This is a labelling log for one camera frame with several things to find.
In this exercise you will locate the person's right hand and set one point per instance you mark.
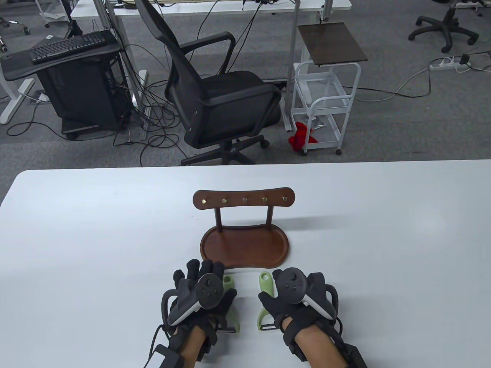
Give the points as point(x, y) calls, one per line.
point(272, 304)

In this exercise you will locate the person's left hand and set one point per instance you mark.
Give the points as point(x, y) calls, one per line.
point(229, 303)

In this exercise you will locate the green vegetable scraper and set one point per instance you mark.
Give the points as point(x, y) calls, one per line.
point(234, 320)
point(264, 283)

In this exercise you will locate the brown wooden key rack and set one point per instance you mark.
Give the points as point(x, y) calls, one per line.
point(245, 245)

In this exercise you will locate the person's left forearm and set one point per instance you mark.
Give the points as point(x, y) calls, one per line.
point(191, 345)

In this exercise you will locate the black and white controller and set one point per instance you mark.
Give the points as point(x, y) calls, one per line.
point(293, 285)
point(209, 289)

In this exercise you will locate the black wrist device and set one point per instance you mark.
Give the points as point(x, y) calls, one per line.
point(165, 356)
point(355, 356)

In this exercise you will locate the red cloth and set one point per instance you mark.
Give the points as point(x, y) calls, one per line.
point(297, 140)

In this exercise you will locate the black office chair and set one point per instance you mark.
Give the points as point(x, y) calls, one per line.
point(226, 99)

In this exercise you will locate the white rolling cart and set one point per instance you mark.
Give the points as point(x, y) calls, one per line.
point(322, 82)

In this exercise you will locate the black computer tower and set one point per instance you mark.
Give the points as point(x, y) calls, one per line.
point(84, 96)

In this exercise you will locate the dark brown board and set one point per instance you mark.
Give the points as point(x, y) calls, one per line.
point(330, 42)

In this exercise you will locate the white power strip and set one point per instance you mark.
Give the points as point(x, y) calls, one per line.
point(441, 66)

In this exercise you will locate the white desk foot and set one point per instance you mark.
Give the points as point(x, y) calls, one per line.
point(17, 96)

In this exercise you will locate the black keyboard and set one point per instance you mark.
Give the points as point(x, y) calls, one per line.
point(69, 46)

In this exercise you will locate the black chair base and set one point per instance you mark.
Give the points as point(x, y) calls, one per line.
point(447, 23)

